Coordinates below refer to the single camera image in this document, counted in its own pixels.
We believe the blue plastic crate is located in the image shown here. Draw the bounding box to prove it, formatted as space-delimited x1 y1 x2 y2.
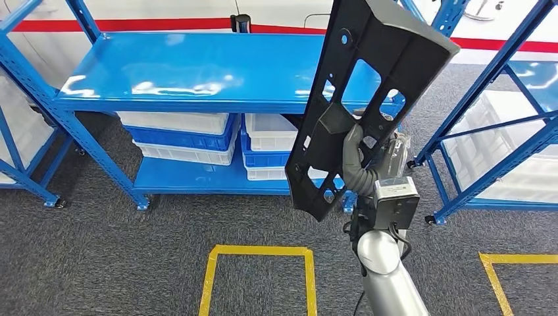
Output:
240 126 293 169
123 114 238 152

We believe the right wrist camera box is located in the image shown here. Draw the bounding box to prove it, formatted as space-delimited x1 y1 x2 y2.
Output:
373 176 420 231

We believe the black camera cable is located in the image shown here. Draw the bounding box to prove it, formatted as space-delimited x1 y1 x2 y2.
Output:
352 222 413 316

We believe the black chrome stanchion post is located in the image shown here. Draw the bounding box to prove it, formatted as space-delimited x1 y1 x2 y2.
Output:
230 14 253 34

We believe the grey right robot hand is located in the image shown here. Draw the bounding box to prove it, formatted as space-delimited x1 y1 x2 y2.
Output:
342 111 413 198

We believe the blue metal shelf rack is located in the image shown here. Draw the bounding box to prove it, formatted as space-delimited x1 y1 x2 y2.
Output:
0 0 459 215
407 0 558 226
0 109 75 209

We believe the yellow tape floor square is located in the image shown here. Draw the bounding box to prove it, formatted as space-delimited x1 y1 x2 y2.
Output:
478 253 558 316
198 245 318 316

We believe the long black plastic part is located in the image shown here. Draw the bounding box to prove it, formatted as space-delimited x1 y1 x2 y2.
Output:
285 0 461 223

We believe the chrome stanchion base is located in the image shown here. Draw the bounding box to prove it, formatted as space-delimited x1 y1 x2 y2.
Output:
463 0 505 22

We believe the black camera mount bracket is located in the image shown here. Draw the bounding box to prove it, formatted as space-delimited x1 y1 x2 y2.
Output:
346 202 378 250

